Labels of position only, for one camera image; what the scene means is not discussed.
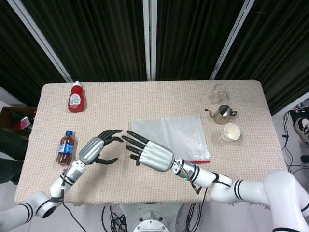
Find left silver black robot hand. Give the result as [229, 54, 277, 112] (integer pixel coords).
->
[78, 129, 123, 166]

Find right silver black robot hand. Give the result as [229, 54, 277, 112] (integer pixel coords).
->
[121, 130, 175, 173]

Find clear zip plastic bag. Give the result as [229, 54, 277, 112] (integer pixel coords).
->
[131, 115, 211, 163]

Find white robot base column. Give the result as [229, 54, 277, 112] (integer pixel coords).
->
[119, 202, 184, 232]

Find blue-capped cola bottle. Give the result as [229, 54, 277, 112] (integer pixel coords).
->
[56, 130, 75, 166]

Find red ketchup squeeze bottle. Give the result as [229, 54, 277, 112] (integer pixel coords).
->
[68, 81, 86, 113]

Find beige waffle-weave tablecloth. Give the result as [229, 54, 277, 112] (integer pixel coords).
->
[14, 80, 297, 206]

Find white paper cup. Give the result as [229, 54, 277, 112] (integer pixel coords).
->
[220, 123, 241, 144]

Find brown cardboard box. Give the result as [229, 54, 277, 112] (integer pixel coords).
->
[0, 106, 38, 142]

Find stainless steel gooseneck pitcher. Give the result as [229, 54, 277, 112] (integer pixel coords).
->
[204, 104, 238, 125]

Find clear glass jar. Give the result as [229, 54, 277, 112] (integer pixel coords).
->
[208, 83, 229, 105]

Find black pleated curtain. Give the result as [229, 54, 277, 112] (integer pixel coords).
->
[0, 0, 309, 116]

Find black and white sneaker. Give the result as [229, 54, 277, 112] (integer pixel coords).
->
[295, 117, 309, 148]

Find black cable bundle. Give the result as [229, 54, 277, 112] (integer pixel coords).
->
[101, 205, 128, 232]

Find white metal frame post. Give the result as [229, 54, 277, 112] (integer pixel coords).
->
[7, 0, 74, 83]
[209, 0, 256, 80]
[142, 0, 157, 81]

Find black floor cables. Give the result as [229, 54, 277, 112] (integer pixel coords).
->
[281, 101, 309, 174]

